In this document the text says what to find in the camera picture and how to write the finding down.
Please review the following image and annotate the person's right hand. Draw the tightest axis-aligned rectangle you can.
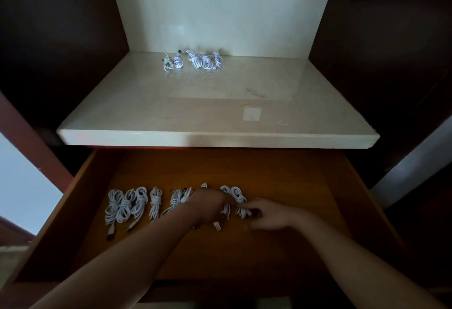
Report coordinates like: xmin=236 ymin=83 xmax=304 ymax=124
xmin=243 ymin=198 xmax=301 ymax=232

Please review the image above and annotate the person's left hand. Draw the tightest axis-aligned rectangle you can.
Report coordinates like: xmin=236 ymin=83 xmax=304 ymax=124
xmin=188 ymin=188 xmax=236 ymax=225

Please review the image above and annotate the person's left forearm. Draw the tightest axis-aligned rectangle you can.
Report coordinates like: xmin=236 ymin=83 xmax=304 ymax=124
xmin=30 ymin=202 xmax=198 ymax=309

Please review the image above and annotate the person's right forearm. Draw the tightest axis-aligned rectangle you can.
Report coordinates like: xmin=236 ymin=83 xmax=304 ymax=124
xmin=292 ymin=209 xmax=446 ymax=309

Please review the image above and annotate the brown wooden drawer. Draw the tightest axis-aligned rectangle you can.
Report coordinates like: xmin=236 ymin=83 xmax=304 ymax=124
xmin=0 ymin=147 xmax=421 ymax=309

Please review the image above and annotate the row of white cable bundles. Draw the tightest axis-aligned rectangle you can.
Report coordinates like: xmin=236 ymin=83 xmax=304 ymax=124
xmin=105 ymin=182 xmax=209 ymax=242

